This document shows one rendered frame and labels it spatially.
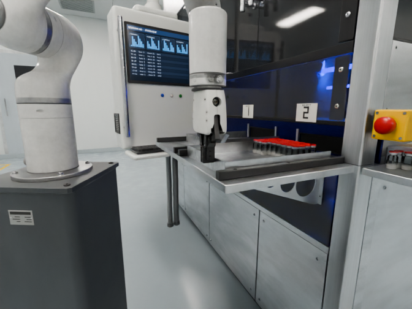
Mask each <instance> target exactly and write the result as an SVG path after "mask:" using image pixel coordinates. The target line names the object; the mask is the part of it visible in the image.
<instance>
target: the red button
mask: <svg viewBox="0 0 412 309"><path fill-rule="evenodd" d="M373 127H374V130H375V131H376V132H377V133H379V134H389V133H391V132H392V131H394V129H395V127H396V122H395V120H394V119H393V118H391V117H388V116H384V117H380V118H378V119H377V120H376V121H375V122H374V125H373Z"/></svg>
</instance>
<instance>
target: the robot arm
mask: <svg viewBox="0 0 412 309"><path fill-rule="evenodd" d="M49 2H50V0H0V45H2V46H3V47H5V48H8V49H11V50H15V51H18V52H23V53H27V54H30V55H34V56H37V64H36V66H35V68H34V69H33V70H32V71H31V72H28V73H25V74H23V75H21V76H19V77H18V78H17V79H16V80H15V83H14V90H15V99H16V103H17V111H18V117H19V122H20V130H21V137H22V141H23V148H24V153H25V158H24V160H23V163H24V164H25V165H26V167H23V168H21V169H17V170H15V171H13V172H12V173H11V174H10V178H11V180H13V181H17V182H25V183H35V182H45V181H55V180H62V179H66V178H72V177H76V176H79V175H82V174H85V173H87V172H89V171H91V170H92V169H93V165H92V163H90V162H89V161H79V160H78V153H77V143H76V137H75V126H74V116H73V109H72V99H71V89H70V85H71V79H72V76H73V74H74V72H75V70H76V69H77V67H78V65H79V63H80V61H81V58H82V55H83V42H82V38H81V36H80V33H79V31H78V29H77V28H76V27H75V26H74V24H73V23H71V22H70V21H69V20H68V19H67V18H64V17H63V16H62V15H60V14H58V13H56V12H54V11H52V10H50V9H48V8H46V5H47V4H48V3H49ZM183 2H184V5H185V8H186V11H187V14H188V18H189V86H190V87H194V88H193V89H191V91H193V92H194V100H193V129H194V130H195V131H196V132H197V135H198V136H199V140H200V146H201V147H200V161H201V162H202V163H204V164H205V163H211V162H215V146H216V141H219V140H220V136H219V135H220V134H225V133H226V131H227V117H226V99H225V94H224V89H223V88H221V87H225V86H226V59H227V13H226V11H225V10H223V9H222V8H221V4H220V0H183ZM211 132H212V133H211Z"/></svg>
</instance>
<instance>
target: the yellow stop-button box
mask: <svg viewBox="0 0 412 309"><path fill-rule="evenodd" d="M384 116H388V117H391V118H393V119H394V120H395V122H396V127H395V129H394V131H392V132H391V133H389V134H379V133H377V132H376V131H375V130H374V127H373V129H372V138H373V139H380V140H390V141H396V142H410V141H412V110H375V116H374V121H373V125H374V122H375V121H376V120H377V119H378V118H380V117H384Z"/></svg>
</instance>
